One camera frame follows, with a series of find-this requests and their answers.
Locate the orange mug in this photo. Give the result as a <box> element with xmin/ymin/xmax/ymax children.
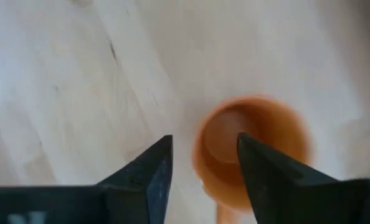
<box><xmin>191</xmin><ymin>95</ymin><xmax>313</xmax><ymax>224</ymax></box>

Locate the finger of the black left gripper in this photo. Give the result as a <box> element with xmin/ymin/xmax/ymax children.
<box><xmin>0</xmin><ymin>134</ymin><xmax>174</xmax><ymax>224</ymax></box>
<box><xmin>237</xmin><ymin>132</ymin><xmax>370</xmax><ymax>224</ymax></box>

